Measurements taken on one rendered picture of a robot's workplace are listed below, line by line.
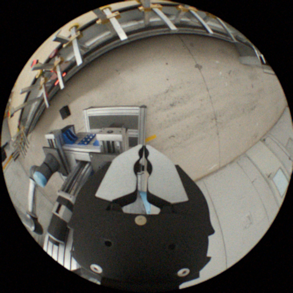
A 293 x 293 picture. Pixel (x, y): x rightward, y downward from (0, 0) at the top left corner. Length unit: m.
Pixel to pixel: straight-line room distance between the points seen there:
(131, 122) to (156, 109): 0.39
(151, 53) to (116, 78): 0.59
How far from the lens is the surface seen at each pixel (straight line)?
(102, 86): 1.56
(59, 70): 0.89
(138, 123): 1.26
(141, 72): 1.45
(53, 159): 0.79
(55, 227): 0.59
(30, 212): 0.92
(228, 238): 2.07
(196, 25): 1.13
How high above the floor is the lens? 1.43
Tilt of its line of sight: 60 degrees down
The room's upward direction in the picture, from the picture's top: 180 degrees clockwise
